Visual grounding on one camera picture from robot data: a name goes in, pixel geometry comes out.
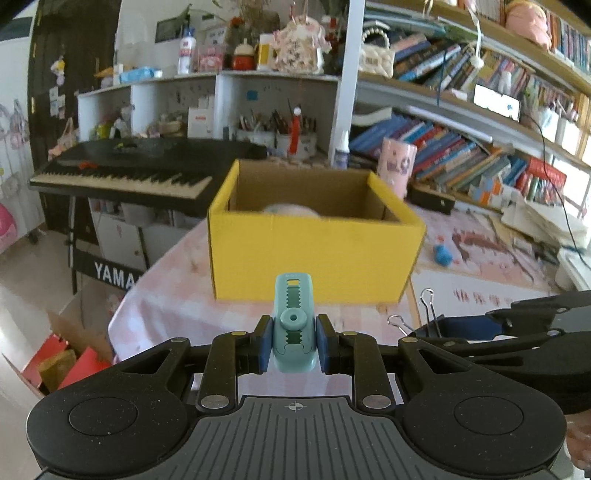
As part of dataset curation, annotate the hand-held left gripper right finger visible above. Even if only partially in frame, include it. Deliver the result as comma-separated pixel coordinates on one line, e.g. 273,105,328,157
315,314,482,412

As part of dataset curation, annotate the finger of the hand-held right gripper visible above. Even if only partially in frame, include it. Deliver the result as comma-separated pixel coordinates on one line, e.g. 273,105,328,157
412,290,591,341
428,329,567,359

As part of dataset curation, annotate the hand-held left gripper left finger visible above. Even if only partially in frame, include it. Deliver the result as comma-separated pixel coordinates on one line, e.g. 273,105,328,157
111,315,274,413

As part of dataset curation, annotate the teal correction tape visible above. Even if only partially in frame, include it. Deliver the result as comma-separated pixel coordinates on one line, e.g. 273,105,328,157
270,273,320,374

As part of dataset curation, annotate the black binder clip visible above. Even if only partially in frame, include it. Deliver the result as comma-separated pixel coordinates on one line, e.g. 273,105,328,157
387,288,446,341

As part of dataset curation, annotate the yellow cardboard box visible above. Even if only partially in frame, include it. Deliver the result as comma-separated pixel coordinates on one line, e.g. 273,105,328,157
207,159,426,304

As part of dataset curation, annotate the desktop with pink checked cloth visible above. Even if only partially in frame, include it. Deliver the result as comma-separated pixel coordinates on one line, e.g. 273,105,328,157
108,200,591,416

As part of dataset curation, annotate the person's right hand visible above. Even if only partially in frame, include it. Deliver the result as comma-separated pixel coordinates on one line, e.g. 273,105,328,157
566,411,591,467

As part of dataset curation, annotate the white flat device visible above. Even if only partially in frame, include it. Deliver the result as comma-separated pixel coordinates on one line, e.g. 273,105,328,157
554,249,591,292

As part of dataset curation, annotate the stack of white papers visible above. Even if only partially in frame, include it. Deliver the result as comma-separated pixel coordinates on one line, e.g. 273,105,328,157
501,198,591,252

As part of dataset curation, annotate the black flat box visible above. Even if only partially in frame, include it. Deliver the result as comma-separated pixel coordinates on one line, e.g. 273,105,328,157
410,185,456,214

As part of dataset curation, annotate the row of colourful boxes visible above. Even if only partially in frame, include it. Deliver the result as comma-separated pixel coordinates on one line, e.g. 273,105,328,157
471,157,567,209

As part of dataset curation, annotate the black keyboard stand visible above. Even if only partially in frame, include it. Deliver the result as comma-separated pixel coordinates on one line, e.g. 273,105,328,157
67,194,145,296

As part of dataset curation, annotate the pink printed cup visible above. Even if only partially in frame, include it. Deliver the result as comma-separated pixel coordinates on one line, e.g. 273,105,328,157
378,137,418,195

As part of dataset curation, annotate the row of books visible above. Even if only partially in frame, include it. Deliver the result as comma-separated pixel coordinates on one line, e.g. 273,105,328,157
349,115,527,195
392,32,578,121
462,0,591,75

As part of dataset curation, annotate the white low cabinet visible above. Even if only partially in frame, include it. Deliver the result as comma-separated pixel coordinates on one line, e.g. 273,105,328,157
90,212,149,273

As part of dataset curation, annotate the brown cardboard box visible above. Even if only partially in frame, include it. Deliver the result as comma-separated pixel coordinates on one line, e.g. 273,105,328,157
46,281,125,357

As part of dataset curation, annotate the small clear spray bottle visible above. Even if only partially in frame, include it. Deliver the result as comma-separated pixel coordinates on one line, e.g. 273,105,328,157
335,130,351,169

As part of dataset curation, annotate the white round brush holder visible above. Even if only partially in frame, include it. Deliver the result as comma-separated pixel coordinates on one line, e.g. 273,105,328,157
236,108,318,158

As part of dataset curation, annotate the red tassel ornament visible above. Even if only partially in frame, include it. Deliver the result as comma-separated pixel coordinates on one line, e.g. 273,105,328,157
288,105,304,156

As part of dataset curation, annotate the black electronic keyboard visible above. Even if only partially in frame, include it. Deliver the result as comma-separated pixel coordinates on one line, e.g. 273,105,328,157
28,138,269,216

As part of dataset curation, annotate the white red box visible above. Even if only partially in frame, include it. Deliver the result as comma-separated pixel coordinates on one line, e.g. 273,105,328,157
187,106,216,138

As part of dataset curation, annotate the white desk shelf unit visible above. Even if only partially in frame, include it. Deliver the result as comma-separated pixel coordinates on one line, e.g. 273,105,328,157
76,71,343,163

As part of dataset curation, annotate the white bookshelf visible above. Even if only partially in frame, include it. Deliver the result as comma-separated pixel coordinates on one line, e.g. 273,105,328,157
330,0,591,178

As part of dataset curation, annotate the pink backpack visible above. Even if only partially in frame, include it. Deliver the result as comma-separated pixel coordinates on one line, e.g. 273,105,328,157
0,203,18,253

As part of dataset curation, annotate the small pink handbag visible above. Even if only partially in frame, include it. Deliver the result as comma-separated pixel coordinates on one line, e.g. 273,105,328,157
48,117,77,160

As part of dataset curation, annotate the white quilted handbag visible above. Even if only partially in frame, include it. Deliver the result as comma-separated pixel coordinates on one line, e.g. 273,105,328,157
359,28,397,77

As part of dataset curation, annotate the red white doll jar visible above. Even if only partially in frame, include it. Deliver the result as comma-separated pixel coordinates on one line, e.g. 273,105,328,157
232,39,257,71

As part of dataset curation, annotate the pink printed box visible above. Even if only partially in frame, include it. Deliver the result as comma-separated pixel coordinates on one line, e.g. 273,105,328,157
198,46,226,73

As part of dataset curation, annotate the yellow white carton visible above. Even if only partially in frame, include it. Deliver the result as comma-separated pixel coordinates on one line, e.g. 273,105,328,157
257,33,276,71

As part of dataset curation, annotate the floral fabric bag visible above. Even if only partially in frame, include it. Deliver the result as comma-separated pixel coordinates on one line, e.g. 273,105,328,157
270,18,327,75

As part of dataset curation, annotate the blue tissue pack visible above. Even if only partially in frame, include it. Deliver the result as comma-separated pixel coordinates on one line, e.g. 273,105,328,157
120,67,164,84

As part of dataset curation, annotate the white bottle red label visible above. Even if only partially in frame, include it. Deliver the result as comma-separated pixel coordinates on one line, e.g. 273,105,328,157
178,25,197,75

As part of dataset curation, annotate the pink face mask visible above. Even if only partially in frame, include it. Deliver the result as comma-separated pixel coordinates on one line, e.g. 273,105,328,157
505,0,553,49

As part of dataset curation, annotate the dried flower bunch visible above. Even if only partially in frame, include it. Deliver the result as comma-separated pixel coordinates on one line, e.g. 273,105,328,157
238,0,280,34

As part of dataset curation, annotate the dark framed picture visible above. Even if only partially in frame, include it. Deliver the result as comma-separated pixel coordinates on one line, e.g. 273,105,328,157
154,16,185,44

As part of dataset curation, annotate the pink white hanging bag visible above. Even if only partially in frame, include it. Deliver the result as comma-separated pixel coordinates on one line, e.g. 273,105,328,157
0,104,14,148
11,99,29,140

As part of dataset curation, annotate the dark wooden door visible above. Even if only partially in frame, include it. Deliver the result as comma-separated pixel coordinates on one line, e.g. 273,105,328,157
28,0,123,155

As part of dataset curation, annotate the black cable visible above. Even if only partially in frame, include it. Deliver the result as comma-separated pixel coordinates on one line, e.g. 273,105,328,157
531,111,591,252

